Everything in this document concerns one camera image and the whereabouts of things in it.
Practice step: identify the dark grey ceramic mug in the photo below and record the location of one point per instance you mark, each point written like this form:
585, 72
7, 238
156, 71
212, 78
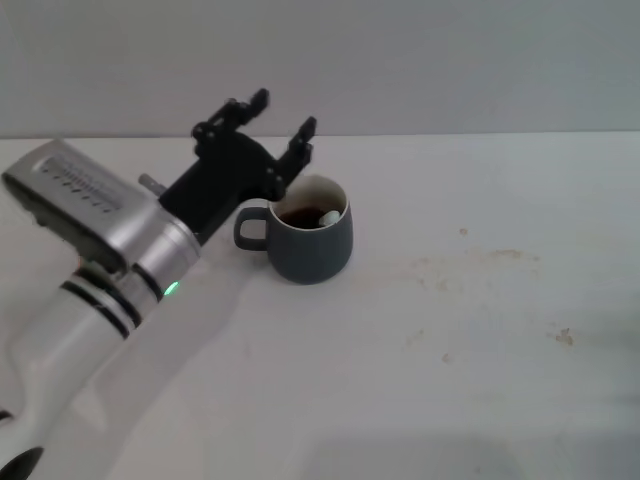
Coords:
315, 250

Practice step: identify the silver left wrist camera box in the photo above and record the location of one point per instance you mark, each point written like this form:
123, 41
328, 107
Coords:
85, 200

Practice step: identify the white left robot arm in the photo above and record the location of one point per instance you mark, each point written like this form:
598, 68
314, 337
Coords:
65, 340

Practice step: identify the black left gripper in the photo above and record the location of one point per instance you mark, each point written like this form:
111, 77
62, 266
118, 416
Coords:
225, 180

